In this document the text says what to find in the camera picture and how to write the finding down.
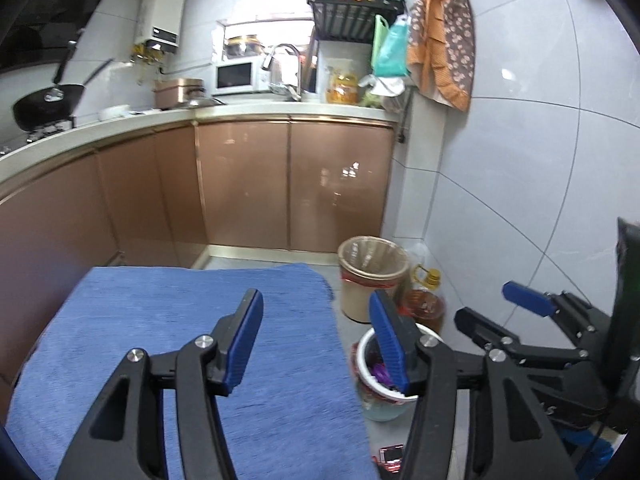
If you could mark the black range hood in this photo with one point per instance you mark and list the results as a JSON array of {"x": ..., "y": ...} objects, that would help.
[{"x": 50, "y": 10}]

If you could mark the gas stove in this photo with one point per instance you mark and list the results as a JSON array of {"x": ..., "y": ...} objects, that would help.
[{"x": 45, "y": 132}]

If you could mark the purple wrapper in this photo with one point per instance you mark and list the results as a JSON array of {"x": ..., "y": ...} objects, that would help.
[{"x": 382, "y": 375}]

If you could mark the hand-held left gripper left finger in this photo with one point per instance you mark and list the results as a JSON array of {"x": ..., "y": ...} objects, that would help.
[{"x": 245, "y": 340}]

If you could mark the metal pot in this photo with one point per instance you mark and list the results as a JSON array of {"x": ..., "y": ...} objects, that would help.
[{"x": 242, "y": 46}]

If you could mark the white plastic bag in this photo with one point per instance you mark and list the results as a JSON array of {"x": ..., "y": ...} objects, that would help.
[{"x": 385, "y": 85}]

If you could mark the person's right hand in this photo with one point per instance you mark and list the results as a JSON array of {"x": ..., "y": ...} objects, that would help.
[{"x": 590, "y": 447}]

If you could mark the orange floral apron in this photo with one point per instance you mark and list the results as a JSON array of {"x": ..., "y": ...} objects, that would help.
[{"x": 445, "y": 40}]

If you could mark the copper cooking pot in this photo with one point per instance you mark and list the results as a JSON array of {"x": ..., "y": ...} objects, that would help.
[{"x": 175, "y": 94}]

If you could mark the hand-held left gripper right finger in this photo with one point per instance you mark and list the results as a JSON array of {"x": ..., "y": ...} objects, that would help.
[{"x": 390, "y": 345}]

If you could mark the black dish rack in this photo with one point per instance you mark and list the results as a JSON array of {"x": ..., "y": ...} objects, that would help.
[{"x": 350, "y": 15}]

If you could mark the white water heater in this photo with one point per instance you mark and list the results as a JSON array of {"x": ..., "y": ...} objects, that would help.
[{"x": 162, "y": 15}]

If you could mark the chrome faucet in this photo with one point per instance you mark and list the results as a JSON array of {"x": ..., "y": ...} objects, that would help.
[{"x": 287, "y": 47}]

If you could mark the green plastic bag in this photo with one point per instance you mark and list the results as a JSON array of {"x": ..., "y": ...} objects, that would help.
[{"x": 392, "y": 50}]

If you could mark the white microwave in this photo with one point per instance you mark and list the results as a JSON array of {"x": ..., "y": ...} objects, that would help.
[{"x": 232, "y": 76}]

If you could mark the brown kitchen cabinet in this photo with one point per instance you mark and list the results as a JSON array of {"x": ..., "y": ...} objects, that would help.
[{"x": 240, "y": 185}]

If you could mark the metal pot lid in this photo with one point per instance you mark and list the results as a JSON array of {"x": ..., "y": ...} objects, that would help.
[{"x": 205, "y": 103}]

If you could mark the white-rimmed bin with black bag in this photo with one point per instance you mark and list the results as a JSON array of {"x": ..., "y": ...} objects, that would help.
[{"x": 380, "y": 405}]

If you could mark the wooden cutting board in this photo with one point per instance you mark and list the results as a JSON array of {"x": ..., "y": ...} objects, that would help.
[{"x": 311, "y": 65}]

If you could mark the black wok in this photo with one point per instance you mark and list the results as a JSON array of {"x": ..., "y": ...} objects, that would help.
[{"x": 45, "y": 105}]

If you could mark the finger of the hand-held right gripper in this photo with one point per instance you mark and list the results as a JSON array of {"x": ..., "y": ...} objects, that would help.
[
  {"x": 475, "y": 327},
  {"x": 525, "y": 299}
]

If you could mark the cooking oil bottle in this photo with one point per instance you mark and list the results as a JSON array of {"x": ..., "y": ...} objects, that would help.
[{"x": 425, "y": 305}]

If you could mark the beige bin with clear bag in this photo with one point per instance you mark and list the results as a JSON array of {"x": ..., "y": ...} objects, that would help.
[{"x": 360, "y": 295}]

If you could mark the blue towel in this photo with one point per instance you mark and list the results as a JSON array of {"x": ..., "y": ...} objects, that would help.
[{"x": 150, "y": 310}]

